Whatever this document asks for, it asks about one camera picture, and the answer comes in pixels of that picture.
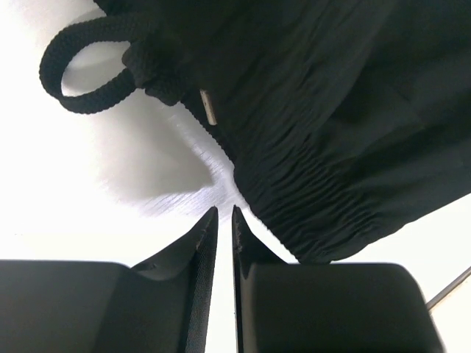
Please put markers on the black shorts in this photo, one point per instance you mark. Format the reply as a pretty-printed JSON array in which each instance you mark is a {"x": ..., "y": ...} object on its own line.
[{"x": 344, "y": 120}]

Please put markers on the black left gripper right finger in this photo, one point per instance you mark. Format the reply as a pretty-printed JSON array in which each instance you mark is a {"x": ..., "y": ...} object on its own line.
[{"x": 346, "y": 307}]

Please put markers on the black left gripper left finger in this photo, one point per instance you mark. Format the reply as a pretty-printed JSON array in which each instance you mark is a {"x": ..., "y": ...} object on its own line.
[{"x": 161, "y": 304}]

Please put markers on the aluminium table edge rail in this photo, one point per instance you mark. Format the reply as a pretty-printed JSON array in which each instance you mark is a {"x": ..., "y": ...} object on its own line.
[{"x": 440, "y": 296}]

